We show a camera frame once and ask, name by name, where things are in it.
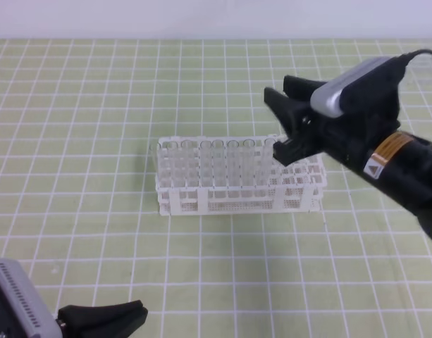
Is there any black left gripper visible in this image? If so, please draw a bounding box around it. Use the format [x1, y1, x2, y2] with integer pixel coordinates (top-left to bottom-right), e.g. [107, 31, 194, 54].
[0, 290, 148, 338]

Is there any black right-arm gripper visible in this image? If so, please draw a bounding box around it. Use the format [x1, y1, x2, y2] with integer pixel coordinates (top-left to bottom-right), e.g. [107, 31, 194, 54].
[264, 75, 402, 173]

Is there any clear glass test tube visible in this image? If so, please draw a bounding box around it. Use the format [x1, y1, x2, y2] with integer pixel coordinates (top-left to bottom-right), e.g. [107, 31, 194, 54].
[255, 138, 276, 197]

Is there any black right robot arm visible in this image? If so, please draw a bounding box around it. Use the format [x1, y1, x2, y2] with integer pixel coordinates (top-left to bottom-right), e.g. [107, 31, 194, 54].
[264, 75, 432, 240]

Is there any white test tube rack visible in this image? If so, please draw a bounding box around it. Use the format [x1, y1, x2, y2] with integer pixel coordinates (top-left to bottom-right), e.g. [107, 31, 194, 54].
[156, 135, 327, 215]

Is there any green grid tablecloth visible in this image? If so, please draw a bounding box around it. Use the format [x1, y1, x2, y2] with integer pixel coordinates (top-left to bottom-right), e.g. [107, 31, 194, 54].
[0, 39, 432, 337]

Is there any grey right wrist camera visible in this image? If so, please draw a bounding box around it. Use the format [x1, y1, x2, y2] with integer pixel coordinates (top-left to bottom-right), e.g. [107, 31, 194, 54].
[310, 56, 406, 118]

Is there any black camera cable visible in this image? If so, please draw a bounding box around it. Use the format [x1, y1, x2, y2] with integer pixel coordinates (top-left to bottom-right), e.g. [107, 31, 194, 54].
[398, 49, 432, 71]

